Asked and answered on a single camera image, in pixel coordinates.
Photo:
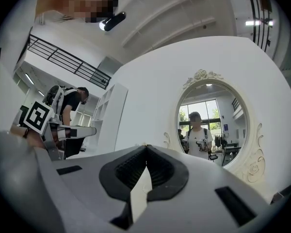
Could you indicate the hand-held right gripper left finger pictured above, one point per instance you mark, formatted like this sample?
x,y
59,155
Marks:
x,y
87,198

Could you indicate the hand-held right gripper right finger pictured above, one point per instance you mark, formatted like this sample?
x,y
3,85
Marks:
x,y
198,203

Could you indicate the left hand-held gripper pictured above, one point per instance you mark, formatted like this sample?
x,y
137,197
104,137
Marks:
x,y
37,116

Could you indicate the person's left forearm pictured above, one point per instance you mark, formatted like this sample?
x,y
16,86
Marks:
x,y
35,139

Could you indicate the white desk with shelves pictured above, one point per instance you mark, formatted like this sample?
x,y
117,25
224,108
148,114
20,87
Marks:
x,y
111,120

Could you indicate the black balcony railing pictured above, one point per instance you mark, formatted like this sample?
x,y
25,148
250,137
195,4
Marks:
x,y
70,62

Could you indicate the oval mirror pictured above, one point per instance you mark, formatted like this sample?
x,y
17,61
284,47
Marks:
x,y
208,120

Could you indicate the person's white shirt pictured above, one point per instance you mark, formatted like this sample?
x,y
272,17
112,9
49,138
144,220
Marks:
x,y
4,88

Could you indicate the person's face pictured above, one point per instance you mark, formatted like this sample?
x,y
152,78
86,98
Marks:
x,y
75,1

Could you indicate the black head-worn camera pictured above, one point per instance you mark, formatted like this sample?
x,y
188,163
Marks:
x,y
114,21

